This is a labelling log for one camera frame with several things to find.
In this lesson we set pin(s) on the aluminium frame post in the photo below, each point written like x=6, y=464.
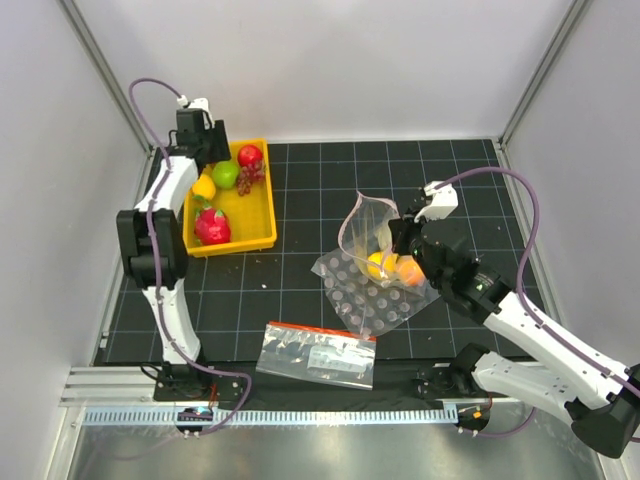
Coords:
x=570, y=21
x=83, y=32

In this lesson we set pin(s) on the black grid cutting mat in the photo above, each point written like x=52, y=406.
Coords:
x=232, y=298

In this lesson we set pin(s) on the left aluminium frame post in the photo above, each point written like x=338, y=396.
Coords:
x=83, y=32

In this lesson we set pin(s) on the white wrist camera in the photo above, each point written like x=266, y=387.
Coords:
x=198, y=104
x=439, y=200

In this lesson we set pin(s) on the right aluminium frame post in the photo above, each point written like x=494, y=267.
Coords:
x=570, y=21

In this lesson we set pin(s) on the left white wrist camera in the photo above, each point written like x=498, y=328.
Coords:
x=198, y=104

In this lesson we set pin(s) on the clear bag pink zipper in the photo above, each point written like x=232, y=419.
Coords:
x=366, y=309

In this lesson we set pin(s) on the orange peach toy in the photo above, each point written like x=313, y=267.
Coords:
x=409, y=272

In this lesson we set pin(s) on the red dragon fruit toy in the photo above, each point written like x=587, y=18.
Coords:
x=211, y=225

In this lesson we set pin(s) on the yellow lemon toy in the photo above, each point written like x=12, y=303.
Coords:
x=204, y=188

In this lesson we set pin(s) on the green lime toy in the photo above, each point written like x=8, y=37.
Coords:
x=224, y=174

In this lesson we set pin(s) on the dark red grapes toy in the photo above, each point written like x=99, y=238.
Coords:
x=249, y=175

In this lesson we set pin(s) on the pink polka dot zip bag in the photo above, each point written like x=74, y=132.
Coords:
x=365, y=230

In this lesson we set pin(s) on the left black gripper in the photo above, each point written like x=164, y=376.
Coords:
x=216, y=133

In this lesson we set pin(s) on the slotted white cable duct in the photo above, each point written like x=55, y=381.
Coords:
x=181, y=416

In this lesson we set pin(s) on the yellow plastic tray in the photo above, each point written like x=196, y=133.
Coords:
x=251, y=217

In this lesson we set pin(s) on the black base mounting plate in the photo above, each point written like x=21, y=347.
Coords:
x=398, y=384

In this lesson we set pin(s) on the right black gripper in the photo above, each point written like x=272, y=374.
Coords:
x=402, y=228

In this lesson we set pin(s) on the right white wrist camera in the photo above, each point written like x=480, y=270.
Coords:
x=439, y=200

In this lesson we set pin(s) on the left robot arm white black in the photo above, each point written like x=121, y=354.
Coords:
x=154, y=254

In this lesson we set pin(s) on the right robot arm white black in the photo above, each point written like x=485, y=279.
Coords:
x=596, y=396

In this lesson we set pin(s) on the red apple toy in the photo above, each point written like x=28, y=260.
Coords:
x=249, y=155

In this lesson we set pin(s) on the clear bag orange zipper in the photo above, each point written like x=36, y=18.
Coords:
x=317, y=355

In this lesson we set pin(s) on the yellow mango toy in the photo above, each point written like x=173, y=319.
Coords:
x=381, y=266

